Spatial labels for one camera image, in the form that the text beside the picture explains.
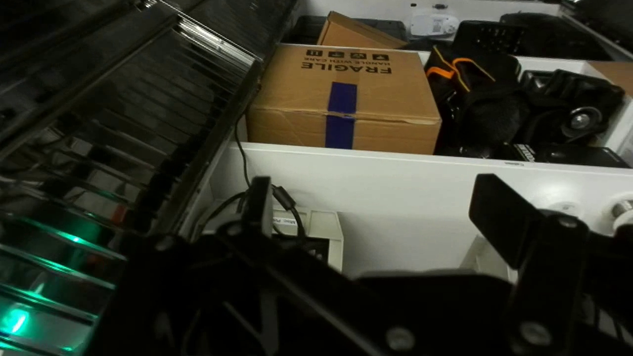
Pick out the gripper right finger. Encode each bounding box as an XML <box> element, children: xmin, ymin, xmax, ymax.
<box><xmin>468</xmin><ymin>174</ymin><xmax>633</xmax><ymax>356</ymax></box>

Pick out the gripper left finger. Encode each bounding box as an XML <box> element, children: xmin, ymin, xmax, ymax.
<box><xmin>94</xmin><ymin>177</ymin><xmax>412</xmax><ymax>356</ymax></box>

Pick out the white labelled bin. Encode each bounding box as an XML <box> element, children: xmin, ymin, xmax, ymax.
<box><xmin>202</xmin><ymin>198</ymin><xmax>345</xmax><ymax>273</ymax></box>

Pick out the white round spool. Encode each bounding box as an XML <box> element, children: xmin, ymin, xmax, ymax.
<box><xmin>607</xmin><ymin>194</ymin><xmax>633</xmax><ymax>237</ymax></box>

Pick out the flat black printed box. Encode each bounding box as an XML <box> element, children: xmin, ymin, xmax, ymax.
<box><xmin>508</xmin><ymin>142</ymin><xmax>632</xmax><ymax>169</ymax></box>

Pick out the white shelf unit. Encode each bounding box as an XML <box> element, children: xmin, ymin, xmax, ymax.
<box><xmin>178</xmin><ymin>0</ymin><xmax>633</xmax><ymax>283</ymax></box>

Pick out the cardboard box with blue tape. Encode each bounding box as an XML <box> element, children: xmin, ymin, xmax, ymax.
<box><xmin>246</xmin><ymin>44</ymin><xmax>442</xmax><ymax>155</ymax></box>

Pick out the dark ribbed glossy panel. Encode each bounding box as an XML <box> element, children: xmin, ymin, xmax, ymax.
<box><xmin>0</xmin><ymin>0</ymin><xmax>299</xmax><ymax>356</ymax></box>

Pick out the black gear with caster wheel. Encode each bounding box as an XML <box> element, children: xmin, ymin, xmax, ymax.
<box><xmin>514</xmin><ymin>69</ymin><xmax>627</xmax><ymax>149</ymax></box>

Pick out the black bag with orange trim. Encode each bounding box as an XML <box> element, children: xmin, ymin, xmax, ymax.
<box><xmin>424</xmin><ymin>44</ymin><xmax>531</xmax><ymax>158</ymax></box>

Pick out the plain cardboard box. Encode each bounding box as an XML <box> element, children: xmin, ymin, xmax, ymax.
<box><xmin>316</xmin><ymin>11</ymin><xmax>409</xmax><ymax>50</ymax></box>
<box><xmin>588</xmin><ymin>60</ymin><xmax>633</xmax><ymax>97</ymax></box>

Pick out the black padded case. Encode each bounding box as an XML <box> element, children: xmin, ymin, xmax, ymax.
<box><xmin>499</xmin><ymin>12</ymin><xmax>615</xmax><ymax>62</ymax></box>

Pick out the black plastic crate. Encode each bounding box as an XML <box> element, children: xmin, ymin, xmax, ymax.
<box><xmin>452</xmin><ymin>20</ymin><xmax>526</xmax><ymax>56</ymax></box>

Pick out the white plastic device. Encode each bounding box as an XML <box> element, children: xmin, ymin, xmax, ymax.
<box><xmin>407</xmin><ymin>4</ymin><xmax>461</xmax><ymax>38</ymax></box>

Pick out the black cable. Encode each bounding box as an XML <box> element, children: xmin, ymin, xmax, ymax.
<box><xmin>198</xmin><ymin>115</ymin><xmax>307</xmax><ymax>239</ymax></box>

